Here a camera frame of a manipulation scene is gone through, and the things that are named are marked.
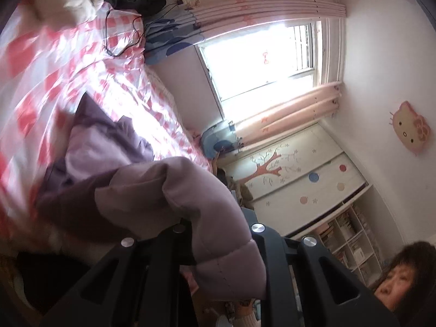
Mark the person's head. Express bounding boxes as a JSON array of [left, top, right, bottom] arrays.
[[371, 241, 436, 327]]

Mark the cat face wall decoration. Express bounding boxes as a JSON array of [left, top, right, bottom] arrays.
[[388, 100, 430, 157]]

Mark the black charging cable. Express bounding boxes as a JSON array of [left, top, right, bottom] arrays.
[[103, 2, 181, 57]]

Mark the window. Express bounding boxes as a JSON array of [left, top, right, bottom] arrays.
[[198, 19, 341, 118]]

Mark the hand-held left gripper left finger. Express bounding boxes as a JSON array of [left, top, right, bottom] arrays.
[[46, 219, 196, 327]]

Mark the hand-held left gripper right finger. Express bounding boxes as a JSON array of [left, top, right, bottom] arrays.
[[243, 207, 402, 327]]

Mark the white bookshelf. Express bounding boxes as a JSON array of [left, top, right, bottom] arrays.
[[311, 204, 385, 287]]

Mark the dark clothes pile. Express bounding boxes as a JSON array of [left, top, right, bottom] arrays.
[[216, 167, 254, 210]]

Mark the white wardrobe with tree print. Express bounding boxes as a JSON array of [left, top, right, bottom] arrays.
[[218, 124, 370, 239]]

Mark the pink checked plastic bed sheet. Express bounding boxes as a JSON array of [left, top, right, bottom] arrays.
[[0, 0, 219, 256]]

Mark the purple jacket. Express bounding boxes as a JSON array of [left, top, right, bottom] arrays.
[[36, 92, 268, 302]]

